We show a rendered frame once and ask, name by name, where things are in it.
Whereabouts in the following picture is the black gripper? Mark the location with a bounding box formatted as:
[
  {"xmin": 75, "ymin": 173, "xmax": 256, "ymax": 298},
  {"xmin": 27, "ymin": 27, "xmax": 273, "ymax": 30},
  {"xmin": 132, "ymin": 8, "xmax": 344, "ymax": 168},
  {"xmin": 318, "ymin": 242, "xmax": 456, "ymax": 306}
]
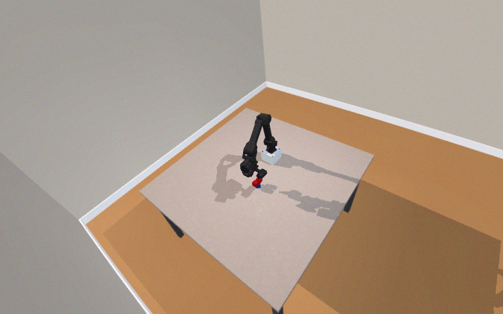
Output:
[{"xmin": 240, "ymin": 161, "xmax": 267, "ymax": 180}]

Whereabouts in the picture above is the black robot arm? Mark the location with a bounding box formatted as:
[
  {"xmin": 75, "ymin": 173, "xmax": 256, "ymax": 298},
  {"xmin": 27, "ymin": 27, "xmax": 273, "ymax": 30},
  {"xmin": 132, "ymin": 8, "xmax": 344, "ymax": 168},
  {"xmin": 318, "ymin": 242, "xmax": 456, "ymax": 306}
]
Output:
[{"xmin": 240, "ymin": 113, "xmax": 278, "ymax": 177}]

